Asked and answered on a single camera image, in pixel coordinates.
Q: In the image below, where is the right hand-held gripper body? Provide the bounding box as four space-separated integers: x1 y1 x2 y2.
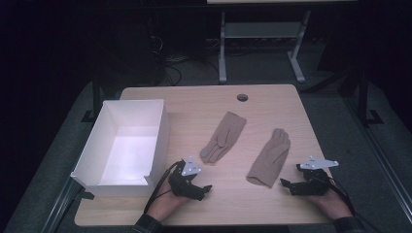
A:
295 155 339 197

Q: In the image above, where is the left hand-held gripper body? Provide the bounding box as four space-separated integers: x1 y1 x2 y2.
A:
168 155 202 197

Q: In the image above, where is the beige knit glove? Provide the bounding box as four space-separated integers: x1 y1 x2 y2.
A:
246 127 292 189
199 111 248 164

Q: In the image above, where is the person's left hand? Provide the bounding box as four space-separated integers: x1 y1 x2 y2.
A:
147 181 192 223

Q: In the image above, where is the person's right hand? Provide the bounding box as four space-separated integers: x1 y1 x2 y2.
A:
307 188 354 221

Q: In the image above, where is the white rectangular open box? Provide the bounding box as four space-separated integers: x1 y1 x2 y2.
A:
70 98 172 198

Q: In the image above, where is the black metal stand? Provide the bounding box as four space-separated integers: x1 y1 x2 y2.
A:
355 68 385 128
81 69 105 123

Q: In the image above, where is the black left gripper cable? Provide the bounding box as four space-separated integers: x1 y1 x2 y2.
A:
143 160 185 215

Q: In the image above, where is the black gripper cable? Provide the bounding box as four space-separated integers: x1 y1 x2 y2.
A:
143 160 185 215
326 176 383 233

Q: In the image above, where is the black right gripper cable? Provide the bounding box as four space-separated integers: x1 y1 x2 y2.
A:
326 176 383 233

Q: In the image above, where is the aluminium floor rail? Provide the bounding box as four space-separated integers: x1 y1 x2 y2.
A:
40 176 95 233
343 96 412 224

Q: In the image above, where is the bundle of floor cables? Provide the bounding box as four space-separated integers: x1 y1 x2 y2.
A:
147 18 222 86

